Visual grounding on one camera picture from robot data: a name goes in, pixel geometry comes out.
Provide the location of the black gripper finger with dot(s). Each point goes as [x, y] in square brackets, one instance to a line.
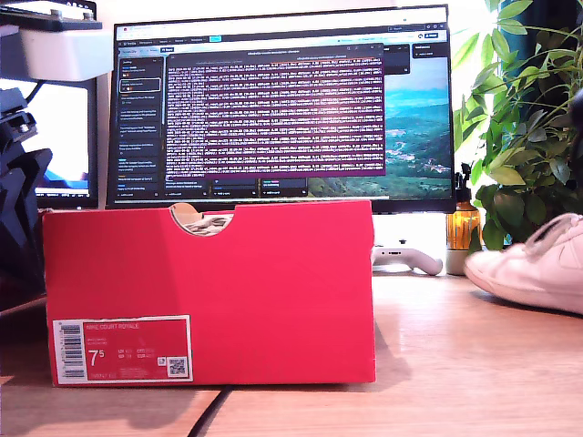
[11, 227]
[35, 196]

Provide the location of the white leather sneaker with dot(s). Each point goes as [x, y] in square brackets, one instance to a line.
[207, 226]
[524, 273]

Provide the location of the red cardboard shoebox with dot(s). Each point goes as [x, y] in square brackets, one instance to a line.
[250, 291]

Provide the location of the small black computer monitor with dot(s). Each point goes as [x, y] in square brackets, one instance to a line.
[68, 132]

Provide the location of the tan cardboard insert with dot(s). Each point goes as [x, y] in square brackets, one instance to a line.
[184, 210]

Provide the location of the large black computer monitor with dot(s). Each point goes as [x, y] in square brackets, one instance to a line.
[273, 114]

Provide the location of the white game controller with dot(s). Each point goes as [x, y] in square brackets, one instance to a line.
[410, 261]

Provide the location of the pale round pot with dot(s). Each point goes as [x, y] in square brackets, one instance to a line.
[455, 263]

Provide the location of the amber pump bottle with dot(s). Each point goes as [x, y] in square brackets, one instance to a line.
[462, 223]

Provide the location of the green leafy houseplant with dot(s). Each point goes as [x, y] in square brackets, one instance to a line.
[524, 136]

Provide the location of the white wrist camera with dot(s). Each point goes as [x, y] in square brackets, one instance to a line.
[68, 54]

